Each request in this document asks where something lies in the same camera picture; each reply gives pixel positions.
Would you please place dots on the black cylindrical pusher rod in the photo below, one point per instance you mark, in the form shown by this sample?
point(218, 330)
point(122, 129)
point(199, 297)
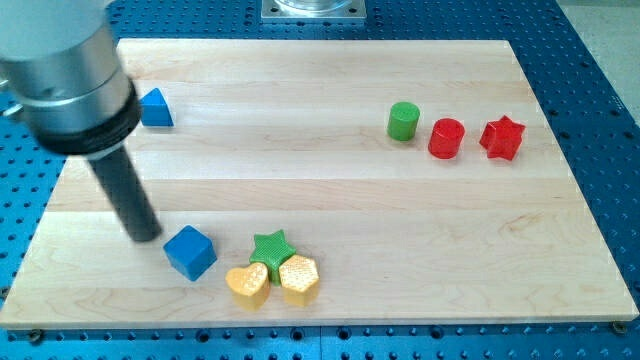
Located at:
point(119, 180)

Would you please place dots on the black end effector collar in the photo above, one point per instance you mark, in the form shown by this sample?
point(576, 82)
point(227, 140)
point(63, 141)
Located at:
point(97, 138)

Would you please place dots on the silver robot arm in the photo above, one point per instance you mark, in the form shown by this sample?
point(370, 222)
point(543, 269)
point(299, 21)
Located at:
point(59, 60)

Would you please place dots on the blue cube block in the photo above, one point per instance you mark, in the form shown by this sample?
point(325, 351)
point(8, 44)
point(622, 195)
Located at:
point(190, 252)

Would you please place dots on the blue triangular prism block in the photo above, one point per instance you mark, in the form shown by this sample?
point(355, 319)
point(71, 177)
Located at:
point(155, 110)

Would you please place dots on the green star block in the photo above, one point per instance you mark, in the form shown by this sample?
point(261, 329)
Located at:
point(272, 250)

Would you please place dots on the light wooden board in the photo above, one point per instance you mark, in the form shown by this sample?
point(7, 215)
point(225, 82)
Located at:
point(291, 135)

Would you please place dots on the yellow heart block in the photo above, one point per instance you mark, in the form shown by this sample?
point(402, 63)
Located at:
point(250, 286)

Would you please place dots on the left board clamp screw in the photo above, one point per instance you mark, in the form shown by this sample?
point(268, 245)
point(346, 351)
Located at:
point(34, 336)

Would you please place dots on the board clamp screw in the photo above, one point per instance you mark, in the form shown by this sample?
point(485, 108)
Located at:
point(34, 336)
point(618, 327)

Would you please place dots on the yellow hexagon block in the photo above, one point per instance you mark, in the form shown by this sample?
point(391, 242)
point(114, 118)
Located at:
point(299, 278)

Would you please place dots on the green cylinder block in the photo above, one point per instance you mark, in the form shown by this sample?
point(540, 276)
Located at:
point(403, 120)

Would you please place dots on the red cylinder block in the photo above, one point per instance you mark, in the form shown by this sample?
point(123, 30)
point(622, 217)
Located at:
point(446, 138)

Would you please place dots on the red star block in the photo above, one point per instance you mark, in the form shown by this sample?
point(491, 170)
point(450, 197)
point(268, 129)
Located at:
point(502, 138)

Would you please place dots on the blue perforated metal table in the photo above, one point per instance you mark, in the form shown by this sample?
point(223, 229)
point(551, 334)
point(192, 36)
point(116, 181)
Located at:
point(596, 131)

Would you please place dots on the right board clamp screw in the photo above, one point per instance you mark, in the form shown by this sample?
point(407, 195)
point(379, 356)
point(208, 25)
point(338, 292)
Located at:
point(618, 327)

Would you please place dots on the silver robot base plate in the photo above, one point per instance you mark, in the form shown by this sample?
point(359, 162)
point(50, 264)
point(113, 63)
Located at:
point(307, 10)

